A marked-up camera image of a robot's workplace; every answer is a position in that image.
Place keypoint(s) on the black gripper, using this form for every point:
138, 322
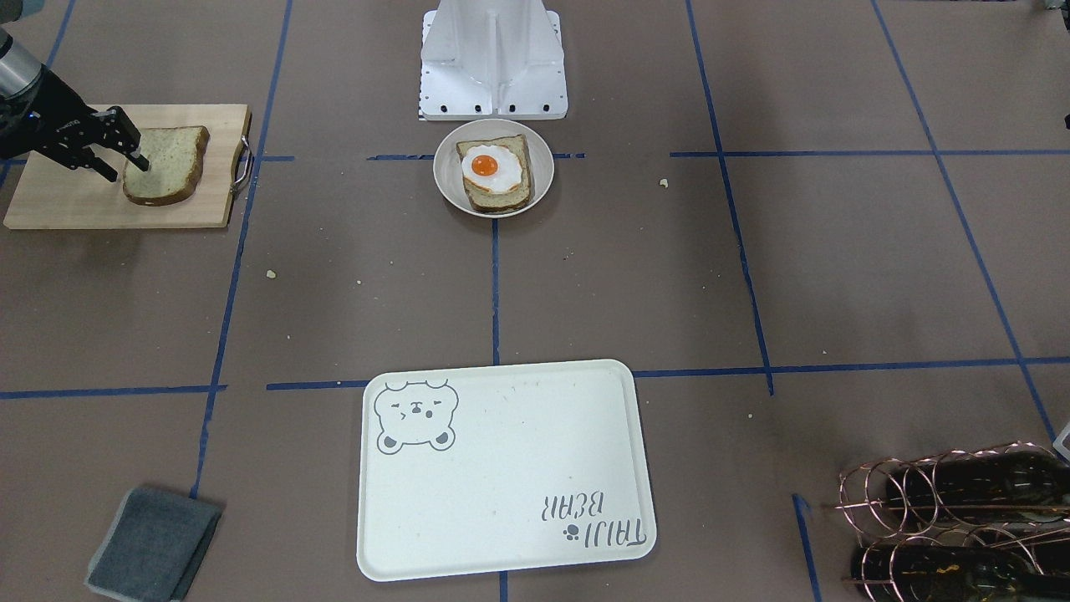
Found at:
52, 106

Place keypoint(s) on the bread slice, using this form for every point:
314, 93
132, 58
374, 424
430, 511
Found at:
175, 156
495, 203

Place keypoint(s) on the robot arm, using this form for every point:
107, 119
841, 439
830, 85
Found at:
22, 75

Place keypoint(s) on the cream bear serving tray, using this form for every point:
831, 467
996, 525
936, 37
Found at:
502, 468

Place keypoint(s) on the wooden cutting board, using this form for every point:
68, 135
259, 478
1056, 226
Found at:
50, 196

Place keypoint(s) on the white round plate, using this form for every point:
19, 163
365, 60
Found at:
447, 171

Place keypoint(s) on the folded grey cloth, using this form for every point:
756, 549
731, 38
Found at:
154, 547

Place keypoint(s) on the dark green wine bottle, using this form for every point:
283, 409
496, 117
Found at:
1015, 487

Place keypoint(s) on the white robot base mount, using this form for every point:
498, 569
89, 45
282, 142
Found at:
492, 59

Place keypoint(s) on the copper wire bottle rack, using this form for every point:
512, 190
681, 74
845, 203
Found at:
861, 502

